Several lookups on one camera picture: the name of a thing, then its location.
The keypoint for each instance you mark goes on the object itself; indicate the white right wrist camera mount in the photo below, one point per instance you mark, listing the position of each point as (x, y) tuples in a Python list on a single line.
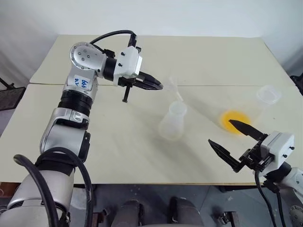
[(279, 146)]

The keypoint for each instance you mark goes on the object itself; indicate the black mesh chair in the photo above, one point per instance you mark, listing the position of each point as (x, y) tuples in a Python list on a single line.
[(11, 98)]

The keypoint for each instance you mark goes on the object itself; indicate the orange round dish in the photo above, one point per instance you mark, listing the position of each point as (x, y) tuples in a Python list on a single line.
[(234, 121)]

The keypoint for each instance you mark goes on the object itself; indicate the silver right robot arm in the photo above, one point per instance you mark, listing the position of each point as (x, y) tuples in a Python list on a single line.
[(293, 177)]

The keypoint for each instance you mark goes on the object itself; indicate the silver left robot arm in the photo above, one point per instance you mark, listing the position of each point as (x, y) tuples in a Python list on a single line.
[(81, 56)]

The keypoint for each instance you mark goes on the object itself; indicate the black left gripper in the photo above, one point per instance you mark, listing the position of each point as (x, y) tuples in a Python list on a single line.
[(126, 91)]

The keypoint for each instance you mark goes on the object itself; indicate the white handwritten label sticker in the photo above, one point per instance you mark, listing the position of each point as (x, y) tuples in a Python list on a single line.
[(79, 82)]

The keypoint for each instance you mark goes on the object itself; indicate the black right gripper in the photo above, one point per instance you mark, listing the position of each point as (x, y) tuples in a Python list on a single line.
[(254, 158)]

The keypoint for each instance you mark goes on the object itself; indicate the black object at room edge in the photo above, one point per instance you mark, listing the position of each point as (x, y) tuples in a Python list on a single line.
[(297, 82)]

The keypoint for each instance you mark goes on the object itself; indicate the clear plastic cup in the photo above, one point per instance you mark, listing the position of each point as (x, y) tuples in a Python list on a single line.
[(268, 94)]

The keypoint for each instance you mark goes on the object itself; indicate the dark metal bracket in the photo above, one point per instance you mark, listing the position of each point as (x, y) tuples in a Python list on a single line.
[(226, 218), (101, 217)]

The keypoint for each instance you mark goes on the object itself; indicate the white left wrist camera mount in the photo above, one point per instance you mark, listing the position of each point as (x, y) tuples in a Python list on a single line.
[(127, 62)]

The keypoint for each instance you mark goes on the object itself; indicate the clear conical flask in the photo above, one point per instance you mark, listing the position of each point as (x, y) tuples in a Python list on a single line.
[(172, 123)]

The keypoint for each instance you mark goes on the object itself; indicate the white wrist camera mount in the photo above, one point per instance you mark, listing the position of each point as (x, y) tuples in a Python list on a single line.
[(127, 62), (279, 146)]

